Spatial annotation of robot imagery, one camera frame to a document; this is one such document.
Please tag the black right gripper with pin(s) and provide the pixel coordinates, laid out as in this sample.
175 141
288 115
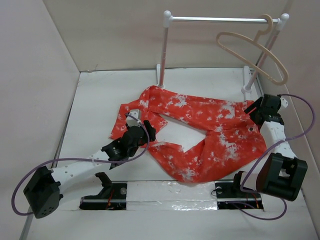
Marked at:
256 104

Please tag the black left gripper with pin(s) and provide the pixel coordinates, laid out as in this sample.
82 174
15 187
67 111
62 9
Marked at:
150 129

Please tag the orange white-speckled trousers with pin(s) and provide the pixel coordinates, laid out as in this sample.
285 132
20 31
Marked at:
232 140

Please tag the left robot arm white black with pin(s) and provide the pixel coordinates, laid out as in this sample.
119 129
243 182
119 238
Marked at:
46 188

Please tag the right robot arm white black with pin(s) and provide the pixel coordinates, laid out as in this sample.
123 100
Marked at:
282 173

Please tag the silver foil tape strip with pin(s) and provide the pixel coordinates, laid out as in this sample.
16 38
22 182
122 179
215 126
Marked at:
170 196

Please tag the white clothes rack with metal bar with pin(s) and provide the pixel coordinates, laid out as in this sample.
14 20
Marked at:
201 41

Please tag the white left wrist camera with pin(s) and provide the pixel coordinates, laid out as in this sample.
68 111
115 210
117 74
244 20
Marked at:
133 118

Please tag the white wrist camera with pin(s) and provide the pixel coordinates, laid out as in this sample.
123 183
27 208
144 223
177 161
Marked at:
283 103
133 118

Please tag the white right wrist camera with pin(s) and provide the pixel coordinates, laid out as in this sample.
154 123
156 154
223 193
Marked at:
283 103

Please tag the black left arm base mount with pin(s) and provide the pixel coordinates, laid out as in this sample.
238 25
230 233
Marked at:
112 197

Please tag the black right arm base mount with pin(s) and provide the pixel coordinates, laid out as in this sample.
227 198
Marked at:
230 197

